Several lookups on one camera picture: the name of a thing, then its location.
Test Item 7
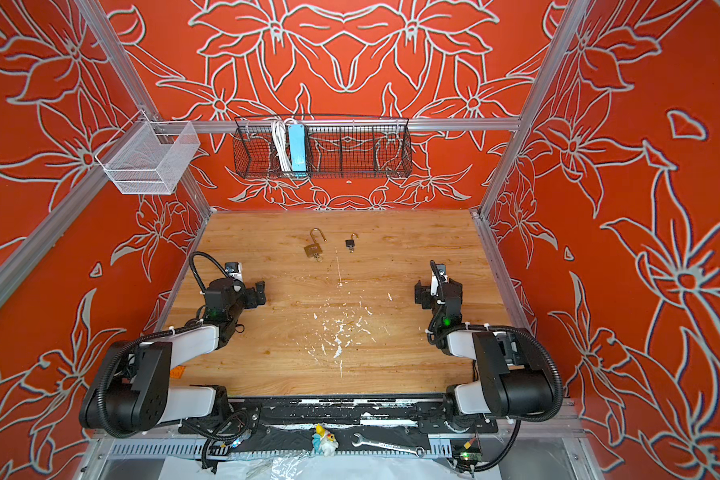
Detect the brass padlock with steel shackle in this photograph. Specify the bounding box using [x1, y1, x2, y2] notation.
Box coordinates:
[304, 227, 326, 262]

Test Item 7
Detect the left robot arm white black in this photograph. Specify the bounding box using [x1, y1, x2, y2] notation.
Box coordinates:
[78, 251, 267, 442]

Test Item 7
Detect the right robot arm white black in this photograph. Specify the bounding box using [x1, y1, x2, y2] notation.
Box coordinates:
[414, 261, 564, 422]

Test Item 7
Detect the orange flat piece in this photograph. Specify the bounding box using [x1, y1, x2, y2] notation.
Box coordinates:
[169, 365, 186, 379]

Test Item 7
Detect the silver wrench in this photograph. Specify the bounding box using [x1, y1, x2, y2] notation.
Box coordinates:
[352, 433, 427, 458]

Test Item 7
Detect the small toy figure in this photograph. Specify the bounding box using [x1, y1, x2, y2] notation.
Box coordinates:
[312, 424, 339, 456]

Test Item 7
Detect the clear plastic bin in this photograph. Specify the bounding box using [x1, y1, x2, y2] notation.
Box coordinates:
[97, 121, 200, 195]

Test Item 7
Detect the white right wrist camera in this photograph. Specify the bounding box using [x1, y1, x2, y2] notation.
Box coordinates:
[430, 271, 448, 300]

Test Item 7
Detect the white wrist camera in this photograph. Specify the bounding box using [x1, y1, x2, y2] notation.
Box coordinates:
[224, 262, 243, 281]
[430, 271, 448, 300]

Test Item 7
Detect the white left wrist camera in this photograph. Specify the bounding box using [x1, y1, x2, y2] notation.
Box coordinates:
[224, 262, 243, 281]

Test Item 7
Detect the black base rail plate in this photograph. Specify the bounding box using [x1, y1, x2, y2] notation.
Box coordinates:
[176, 394, 499, 436]

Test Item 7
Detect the black wire basket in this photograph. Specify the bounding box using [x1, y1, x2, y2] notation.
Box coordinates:
[232, 115, 413, 180]

